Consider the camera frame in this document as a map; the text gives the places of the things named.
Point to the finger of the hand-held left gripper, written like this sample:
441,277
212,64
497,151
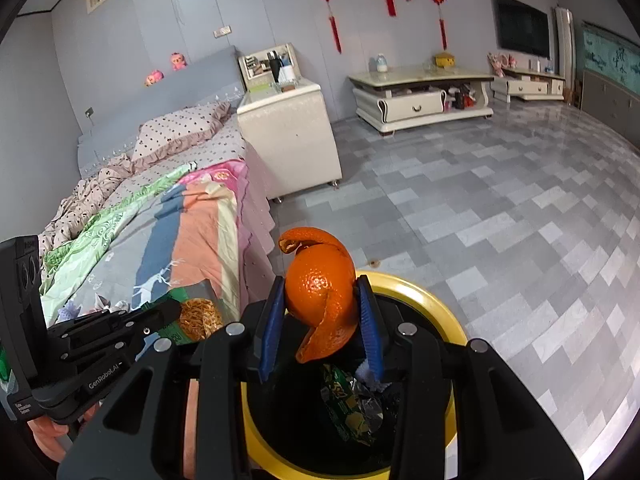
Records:
107,350
115,322

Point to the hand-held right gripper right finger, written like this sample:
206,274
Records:
370,332

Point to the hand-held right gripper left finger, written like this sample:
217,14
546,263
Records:
272,330

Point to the yellow rimmed black trash bin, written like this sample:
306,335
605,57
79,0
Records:
430,310

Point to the orange peel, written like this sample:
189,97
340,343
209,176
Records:
320,285

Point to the noodle print snack packet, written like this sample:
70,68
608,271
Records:
200,317

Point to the green snack wrapper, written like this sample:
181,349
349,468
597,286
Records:
340,400

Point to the small purple foam net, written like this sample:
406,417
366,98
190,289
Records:
67,312

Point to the green patterned quilt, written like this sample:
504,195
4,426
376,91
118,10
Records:
100,230

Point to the grey striped flower blanket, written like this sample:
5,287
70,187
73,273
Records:
195,240

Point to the pink polka dot duvet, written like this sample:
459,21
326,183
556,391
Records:
85,200

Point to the pink floral bed sheet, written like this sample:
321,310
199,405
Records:
215,175

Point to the cream bedside cabinet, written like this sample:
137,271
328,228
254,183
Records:
290,135

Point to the polka dot pillow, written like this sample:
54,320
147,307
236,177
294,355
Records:
175,130

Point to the large white TV stand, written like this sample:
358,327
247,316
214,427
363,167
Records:
415,105

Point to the pink plush toy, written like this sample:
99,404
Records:
154,77
178,61

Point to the grey padded headboard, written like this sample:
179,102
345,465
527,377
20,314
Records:
200,80

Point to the black bottle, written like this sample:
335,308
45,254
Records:
274,65

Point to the white bottle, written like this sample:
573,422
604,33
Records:
381,62

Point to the yellow toy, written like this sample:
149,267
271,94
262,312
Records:
445,58

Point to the small white drawer cabinet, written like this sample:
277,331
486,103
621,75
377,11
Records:
530,87

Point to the grey low cabinet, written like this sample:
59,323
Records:
605,100

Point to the black flat television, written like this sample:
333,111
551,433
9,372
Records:
522,25

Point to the white standing air conditioner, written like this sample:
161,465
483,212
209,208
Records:
565,45

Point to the teal framed painting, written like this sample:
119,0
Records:
615,57

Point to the wall switch panel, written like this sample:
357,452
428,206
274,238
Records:
222,31

